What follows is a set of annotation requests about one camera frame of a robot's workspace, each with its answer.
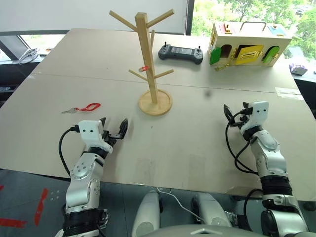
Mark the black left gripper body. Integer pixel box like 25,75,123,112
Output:
102,130,124,147

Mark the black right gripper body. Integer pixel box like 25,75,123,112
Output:
229,114,248,129

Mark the wooden lock activity box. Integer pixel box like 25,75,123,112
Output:
208,21,293,67

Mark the wooden branch hanger stand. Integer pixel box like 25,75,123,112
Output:
109,8,175,117

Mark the purple patterned pouch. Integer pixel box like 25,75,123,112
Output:
289,63,309,76

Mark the black handheld remote controller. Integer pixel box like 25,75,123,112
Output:
158,43,204,65

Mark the silver rounded robot leg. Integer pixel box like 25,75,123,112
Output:
131,192,161,237
192,192,233,228

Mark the grey robot torso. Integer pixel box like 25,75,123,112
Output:
140,223,253,237

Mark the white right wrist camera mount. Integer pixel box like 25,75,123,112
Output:
240,100,270,132

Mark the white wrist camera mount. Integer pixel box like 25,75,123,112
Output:
78,119,114,152
240,100,270,132

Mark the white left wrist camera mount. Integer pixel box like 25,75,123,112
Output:
78,119,114,152

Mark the silver key with red strap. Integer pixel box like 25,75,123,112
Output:
61,102,102,115

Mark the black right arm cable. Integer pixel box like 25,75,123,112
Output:
225,107,259,175

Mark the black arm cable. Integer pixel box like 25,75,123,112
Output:
58,125,80,179
225,107,259,175

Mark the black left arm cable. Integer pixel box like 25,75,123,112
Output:
58,125,80,179

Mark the thin white cable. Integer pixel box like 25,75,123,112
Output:
156,187,206,223

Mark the white coiled cable bundle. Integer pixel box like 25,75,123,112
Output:
18,48,40,65

